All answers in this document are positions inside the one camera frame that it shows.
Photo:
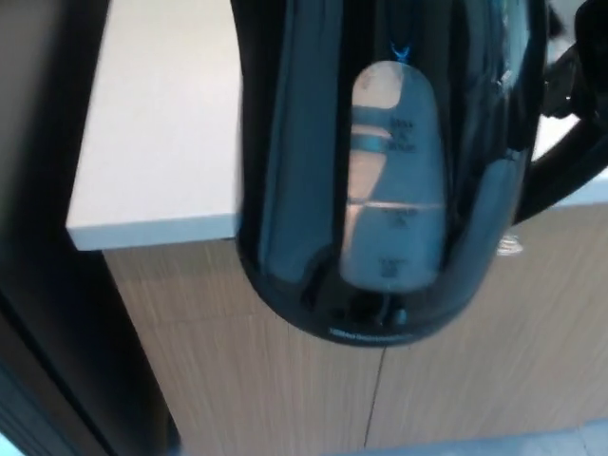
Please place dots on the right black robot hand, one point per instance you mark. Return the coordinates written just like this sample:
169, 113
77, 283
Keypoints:
586, 71

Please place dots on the black electric kettle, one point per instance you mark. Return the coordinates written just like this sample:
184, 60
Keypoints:
313, 166

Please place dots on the wooden cabinet door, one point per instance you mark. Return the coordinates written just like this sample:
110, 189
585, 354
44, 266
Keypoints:
475, 342

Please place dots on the wooden deep drawer front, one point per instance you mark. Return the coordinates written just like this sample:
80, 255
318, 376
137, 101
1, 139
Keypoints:
266, 389

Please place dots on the wooden shallow drawer front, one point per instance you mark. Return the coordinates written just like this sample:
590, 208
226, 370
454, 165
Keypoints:
180, 280

